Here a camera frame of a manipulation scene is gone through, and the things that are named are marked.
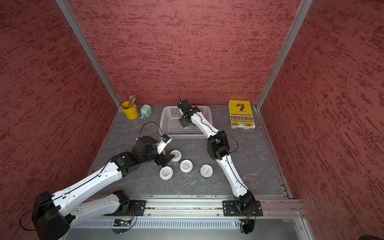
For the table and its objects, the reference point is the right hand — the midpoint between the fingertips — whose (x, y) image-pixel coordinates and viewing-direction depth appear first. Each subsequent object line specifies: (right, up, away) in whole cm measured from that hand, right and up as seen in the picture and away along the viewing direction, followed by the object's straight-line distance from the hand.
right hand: (189, 120), depth 106 cm
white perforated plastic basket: (-15, -4, +3) cm, 15 cm away
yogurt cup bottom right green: (+11, -28, -24) cm, 39 cm away
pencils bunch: (-40, +15, -3) cm, 43 cm away
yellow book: (+39, +4, +5) cm, 40 cm away
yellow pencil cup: (-44, +5, +5) cm, 45 cm away
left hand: (-11, -17, -27) cm, 34 cm away
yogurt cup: (-6, -20, -21) cm, 30 cm away
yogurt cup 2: (-1, -26, -23) cm, 35 cm away
